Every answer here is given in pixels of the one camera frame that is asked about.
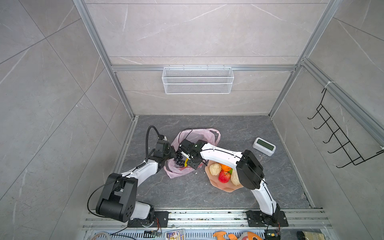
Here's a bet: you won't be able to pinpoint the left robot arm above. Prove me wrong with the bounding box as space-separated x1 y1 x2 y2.
96 140 175 226

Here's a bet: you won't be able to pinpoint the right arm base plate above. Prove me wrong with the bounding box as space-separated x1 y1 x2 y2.
245 210 289 227

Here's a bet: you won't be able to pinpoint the beige fake pear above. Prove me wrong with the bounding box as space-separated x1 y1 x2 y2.
231 169 241 186

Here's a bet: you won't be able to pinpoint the white wire mesh basket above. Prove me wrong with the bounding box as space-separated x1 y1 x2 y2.
162 67 235 95

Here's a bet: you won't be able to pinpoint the dark bottle with label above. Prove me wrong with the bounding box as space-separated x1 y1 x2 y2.
297 231 326 240

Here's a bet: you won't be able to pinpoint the dark fake grapes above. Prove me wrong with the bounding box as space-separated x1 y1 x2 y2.
174 151 187 168

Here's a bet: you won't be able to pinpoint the pink scalloped bowl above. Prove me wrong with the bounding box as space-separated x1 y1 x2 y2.
205 161 243 193

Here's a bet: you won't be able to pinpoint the black wire hook rack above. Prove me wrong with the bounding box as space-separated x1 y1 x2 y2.
307 88 384 169

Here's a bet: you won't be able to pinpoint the red fake strawberry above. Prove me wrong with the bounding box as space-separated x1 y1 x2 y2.
218 170 231 184

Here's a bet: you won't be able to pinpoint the orange fake tangerine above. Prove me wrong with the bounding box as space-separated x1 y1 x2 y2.
221 164 232 172

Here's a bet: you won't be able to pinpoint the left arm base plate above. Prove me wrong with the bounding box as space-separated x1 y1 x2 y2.
128 211 169 228

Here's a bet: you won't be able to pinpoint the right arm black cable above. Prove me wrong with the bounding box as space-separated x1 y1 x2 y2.
177 128 194 145

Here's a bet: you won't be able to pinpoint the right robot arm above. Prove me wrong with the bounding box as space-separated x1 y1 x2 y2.
178 140 281 225

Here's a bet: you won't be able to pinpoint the beige fake fruit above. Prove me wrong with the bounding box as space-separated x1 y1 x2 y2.
209 163 222 176

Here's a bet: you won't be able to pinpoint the colourful card packet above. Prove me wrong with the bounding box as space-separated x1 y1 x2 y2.
166 230 186 240

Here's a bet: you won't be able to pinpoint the white digital timer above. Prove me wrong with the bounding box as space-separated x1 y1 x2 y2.
253 138 276 157

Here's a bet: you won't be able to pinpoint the pink plastic bag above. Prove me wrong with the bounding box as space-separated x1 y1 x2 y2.
165 128 221 179

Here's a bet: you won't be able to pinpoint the orange plush toy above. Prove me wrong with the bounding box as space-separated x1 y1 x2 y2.
213 231 263 240

